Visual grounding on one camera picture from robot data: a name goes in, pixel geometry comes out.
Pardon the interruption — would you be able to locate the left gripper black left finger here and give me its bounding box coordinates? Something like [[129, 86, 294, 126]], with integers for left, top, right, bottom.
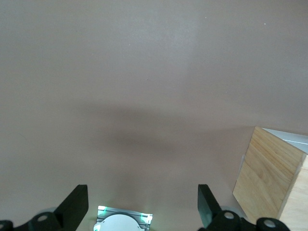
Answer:
[[0, 184, 89, 231]]

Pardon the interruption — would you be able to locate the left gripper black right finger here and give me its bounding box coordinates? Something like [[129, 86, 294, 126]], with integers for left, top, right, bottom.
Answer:
[[197, 184, 289, 231]]

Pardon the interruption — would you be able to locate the light wooden drawer cabinet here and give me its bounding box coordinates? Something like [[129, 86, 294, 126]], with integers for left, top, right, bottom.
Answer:
[[232, 126, 308, 231]]

